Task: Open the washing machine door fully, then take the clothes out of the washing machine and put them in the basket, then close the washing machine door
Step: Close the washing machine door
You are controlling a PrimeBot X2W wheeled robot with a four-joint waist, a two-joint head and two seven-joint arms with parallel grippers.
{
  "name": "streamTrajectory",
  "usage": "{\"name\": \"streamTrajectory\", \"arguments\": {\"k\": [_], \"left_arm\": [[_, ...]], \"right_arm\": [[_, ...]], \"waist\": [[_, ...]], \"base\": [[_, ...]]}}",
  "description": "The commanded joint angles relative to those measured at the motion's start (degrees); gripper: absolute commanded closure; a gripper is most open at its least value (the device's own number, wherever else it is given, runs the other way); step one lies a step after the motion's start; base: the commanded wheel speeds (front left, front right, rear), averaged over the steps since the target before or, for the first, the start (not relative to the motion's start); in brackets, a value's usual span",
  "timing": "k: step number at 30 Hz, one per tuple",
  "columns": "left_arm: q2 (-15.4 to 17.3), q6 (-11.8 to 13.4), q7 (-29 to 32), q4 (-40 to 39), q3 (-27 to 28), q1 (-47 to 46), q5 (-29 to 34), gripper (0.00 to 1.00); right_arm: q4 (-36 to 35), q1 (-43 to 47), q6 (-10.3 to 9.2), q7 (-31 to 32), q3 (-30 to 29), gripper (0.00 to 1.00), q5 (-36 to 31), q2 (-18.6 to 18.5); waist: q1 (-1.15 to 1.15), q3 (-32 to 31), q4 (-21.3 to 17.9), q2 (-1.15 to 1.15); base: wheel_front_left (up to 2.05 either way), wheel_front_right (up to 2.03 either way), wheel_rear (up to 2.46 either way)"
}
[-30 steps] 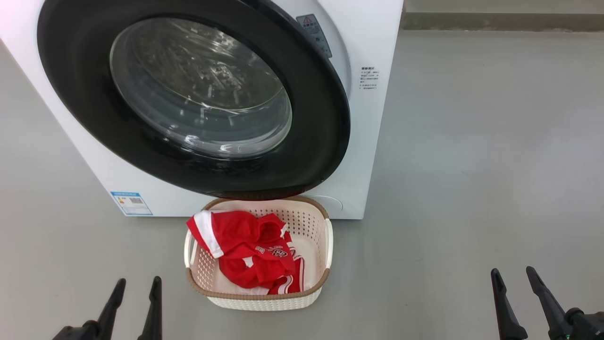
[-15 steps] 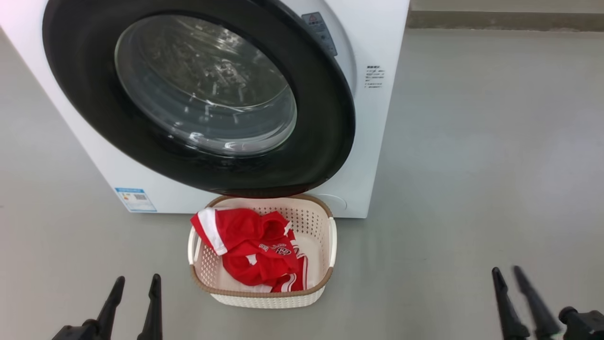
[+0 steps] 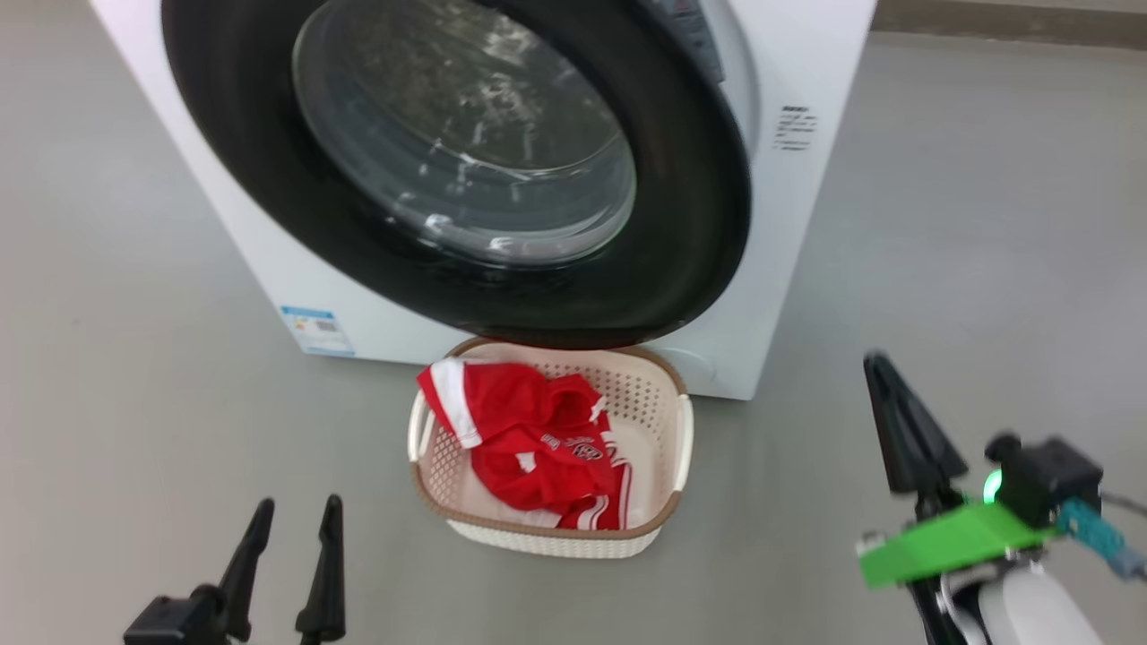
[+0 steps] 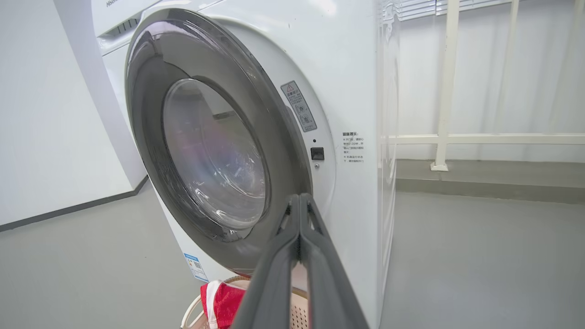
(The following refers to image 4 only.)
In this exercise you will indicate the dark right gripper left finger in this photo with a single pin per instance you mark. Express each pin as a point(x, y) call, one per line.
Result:
point(269, 292)

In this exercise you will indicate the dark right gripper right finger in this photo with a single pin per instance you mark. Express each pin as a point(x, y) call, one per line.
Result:
point(329, 292)

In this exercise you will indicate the red jersey with white number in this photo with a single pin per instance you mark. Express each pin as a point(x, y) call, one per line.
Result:
point(228, 304)

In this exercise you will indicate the round black glass washer door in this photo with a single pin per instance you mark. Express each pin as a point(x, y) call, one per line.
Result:
point(151, 137)

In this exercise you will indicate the cream laundry basket brown rim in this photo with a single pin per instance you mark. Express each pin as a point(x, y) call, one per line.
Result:
point(298, 317)

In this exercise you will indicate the white front-load washing machine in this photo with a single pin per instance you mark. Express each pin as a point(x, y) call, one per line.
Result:
point(356, 228)

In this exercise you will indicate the blue energy label sticker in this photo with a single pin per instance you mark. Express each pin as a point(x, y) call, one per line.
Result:
point(196, 267)

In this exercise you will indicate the grey warning sticker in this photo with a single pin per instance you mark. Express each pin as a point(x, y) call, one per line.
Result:
point(299, 107)

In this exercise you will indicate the white metal railing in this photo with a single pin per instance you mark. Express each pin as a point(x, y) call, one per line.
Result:
point(441, 114)

